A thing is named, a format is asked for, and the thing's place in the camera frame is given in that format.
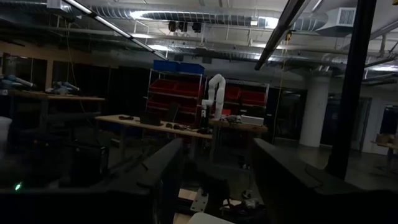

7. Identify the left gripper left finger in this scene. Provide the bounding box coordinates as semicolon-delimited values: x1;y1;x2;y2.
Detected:
136;138;186;224

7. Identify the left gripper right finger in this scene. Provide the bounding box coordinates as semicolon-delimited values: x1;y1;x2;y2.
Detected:
251;138;343;224

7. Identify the wooden workbench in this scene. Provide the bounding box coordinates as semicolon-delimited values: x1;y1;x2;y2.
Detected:
0;89;106;138
95;114;214;156
211;119;269;162

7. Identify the white plastic bin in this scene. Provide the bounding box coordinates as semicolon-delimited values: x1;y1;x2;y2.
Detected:
185;212;234;224

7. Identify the white box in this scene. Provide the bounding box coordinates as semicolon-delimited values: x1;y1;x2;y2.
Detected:
241;114;265;127

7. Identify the white round column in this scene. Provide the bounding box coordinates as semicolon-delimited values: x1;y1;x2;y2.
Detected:
298;75;331;148

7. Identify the red storage bin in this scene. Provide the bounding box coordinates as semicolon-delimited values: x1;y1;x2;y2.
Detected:
175;81;203;97
241;90;267;105
149;78;178;94
224;86;242;101

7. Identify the blue storage bin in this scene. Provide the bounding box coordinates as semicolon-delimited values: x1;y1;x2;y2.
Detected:
152;59;181;73
179;62;206;76

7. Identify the long ceiling light strip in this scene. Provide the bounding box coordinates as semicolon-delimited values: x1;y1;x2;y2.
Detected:
67;0;169;60

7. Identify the white ceiling air unit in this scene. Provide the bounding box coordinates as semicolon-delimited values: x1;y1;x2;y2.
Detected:
315;6;358;38

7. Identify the black aluminium rig frame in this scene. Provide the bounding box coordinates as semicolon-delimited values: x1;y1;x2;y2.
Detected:
254;0;379;181

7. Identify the silver ventilation duct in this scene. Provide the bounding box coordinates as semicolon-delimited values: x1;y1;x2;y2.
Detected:
93;6;327;32

